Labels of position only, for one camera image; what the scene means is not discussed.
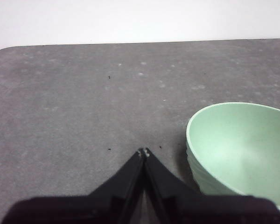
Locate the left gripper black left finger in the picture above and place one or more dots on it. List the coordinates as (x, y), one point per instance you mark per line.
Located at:
(126, 179)

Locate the green ribbed bowl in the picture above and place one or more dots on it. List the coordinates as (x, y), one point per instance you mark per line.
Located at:
(238, 149)

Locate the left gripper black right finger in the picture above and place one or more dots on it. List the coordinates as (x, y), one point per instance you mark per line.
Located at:
(163, 179)

